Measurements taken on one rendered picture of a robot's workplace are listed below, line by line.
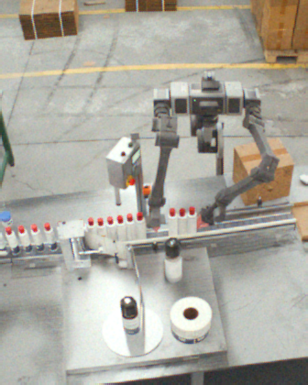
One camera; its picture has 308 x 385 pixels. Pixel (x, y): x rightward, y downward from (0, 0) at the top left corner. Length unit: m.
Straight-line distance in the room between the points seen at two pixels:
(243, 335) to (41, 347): 1.03
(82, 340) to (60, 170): 2.35
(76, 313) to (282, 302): 1.09
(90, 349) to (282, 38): 4.13
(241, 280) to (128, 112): 2.72
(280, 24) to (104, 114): 2.00
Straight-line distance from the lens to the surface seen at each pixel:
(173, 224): 3.21
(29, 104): 5.84
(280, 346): 3.00
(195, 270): 3.17
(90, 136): 5.31
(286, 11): 5.98
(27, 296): 3.23
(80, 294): 3.12
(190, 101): 3.20
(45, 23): 6.79
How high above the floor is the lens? 3.45
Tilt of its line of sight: 46 degrees down
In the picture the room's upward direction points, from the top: 4 degrees counter-clockwise
